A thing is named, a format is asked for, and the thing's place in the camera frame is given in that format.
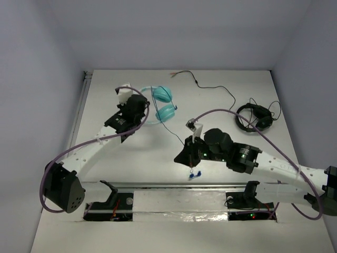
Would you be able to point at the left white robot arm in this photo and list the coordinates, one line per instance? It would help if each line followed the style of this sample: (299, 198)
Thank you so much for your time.
(60, 189)

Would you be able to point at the teal cat-ear headphones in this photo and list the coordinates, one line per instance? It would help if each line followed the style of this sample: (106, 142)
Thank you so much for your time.
(163, 102)

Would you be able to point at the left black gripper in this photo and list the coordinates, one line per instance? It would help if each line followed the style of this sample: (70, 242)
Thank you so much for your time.
(140, 106)

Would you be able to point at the aluminium rail frame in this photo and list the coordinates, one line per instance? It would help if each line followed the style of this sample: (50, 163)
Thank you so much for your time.
(146, 158)

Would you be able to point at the blue earbuds with cable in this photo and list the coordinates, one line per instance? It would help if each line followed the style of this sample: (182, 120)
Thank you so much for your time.
(194, 174)

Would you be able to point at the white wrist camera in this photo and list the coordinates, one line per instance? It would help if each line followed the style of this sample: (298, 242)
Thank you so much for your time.
(124, 93)
(195, 127)

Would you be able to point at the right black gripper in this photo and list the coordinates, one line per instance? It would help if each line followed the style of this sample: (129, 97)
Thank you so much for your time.
(187, 157)

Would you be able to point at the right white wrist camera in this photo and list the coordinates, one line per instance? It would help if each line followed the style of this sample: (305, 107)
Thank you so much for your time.
(195, 127)

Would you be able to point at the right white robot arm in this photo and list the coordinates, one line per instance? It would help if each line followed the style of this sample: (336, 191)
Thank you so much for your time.
(295, 184)

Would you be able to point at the black headset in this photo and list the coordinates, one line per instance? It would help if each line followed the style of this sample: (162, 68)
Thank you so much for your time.
(263, 118)

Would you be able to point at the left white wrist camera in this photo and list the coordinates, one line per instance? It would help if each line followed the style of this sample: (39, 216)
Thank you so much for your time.
(124, 93)

